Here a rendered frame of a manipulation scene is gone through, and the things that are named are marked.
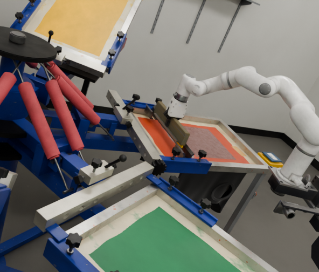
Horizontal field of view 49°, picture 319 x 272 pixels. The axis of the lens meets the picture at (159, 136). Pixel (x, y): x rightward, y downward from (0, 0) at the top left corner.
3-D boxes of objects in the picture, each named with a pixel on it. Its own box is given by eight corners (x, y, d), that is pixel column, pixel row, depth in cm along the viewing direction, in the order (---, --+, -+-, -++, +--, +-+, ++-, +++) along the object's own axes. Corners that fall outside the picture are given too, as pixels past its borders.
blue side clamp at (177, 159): (201, 168, 184) (207, 157, 181) (206, 174, 180) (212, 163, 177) (153, 165, 168) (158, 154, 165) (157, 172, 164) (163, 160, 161)
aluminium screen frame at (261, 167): (218, 122, 249) (220, 118, 247) (269, 174, 206) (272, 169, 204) (118, 108, 207) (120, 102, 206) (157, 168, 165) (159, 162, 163)
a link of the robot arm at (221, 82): (230, 89, 165) (192, 99, 176) (238, 86, 176) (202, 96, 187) (226, 71, 164) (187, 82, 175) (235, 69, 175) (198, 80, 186)
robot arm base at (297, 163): (308, 192, 159) (327, 165, 152) (285, 186, 155) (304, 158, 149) (292, 172, 172) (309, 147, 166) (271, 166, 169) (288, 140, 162)
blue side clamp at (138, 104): (160, 115, 225) (164, 106, 222) (163, 119, 221) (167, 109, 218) (118, 109, 209) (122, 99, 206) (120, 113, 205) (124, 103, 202)
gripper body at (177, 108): (176, 99, 178) (168, 117, 183) (192, 101, 184) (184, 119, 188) (170, 92, 184) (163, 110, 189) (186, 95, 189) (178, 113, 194)
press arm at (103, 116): (122, 124, 182) (125, 116, 180) (125, 130, 178) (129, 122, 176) (91, 120, 173) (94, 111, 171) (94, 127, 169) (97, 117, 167)
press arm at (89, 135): (208, 153, 222) (213, 145, 220) (213, 158, 218) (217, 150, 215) (-2, 134, 158) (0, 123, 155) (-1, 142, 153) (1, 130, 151)
